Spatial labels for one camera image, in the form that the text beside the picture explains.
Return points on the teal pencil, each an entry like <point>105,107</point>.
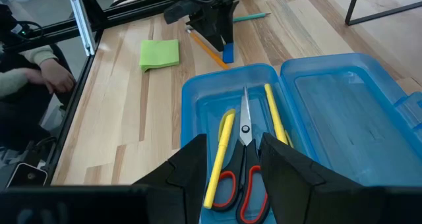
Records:
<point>250,17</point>

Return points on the orange pencil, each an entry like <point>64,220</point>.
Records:
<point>207,49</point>

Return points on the blue translucent pencil box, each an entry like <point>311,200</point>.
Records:
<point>346,118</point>

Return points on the blue eraser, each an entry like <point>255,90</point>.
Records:
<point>228,54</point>

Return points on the person's hand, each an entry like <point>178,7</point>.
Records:
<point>36,79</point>
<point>57,75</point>

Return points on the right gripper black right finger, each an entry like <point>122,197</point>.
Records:
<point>287,174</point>

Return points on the green sticky note pad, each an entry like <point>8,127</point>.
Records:
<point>160,54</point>

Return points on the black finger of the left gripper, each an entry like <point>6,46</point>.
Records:
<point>231,23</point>
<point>212,29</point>

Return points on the black left arm base frame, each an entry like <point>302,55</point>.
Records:
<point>132,14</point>

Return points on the smartphone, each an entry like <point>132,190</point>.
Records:
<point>26,174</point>

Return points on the thin yellow pen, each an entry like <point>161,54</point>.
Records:
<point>273,112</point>

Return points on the wooden shelf riser black legs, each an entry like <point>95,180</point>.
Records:
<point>382,14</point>

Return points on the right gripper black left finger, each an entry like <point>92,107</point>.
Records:
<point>184,171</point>

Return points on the person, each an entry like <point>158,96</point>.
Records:
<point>13,82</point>

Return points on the thick yellow highlighter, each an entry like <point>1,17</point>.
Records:
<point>222,151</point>

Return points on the black table edge rail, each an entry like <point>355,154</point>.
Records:
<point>74,108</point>

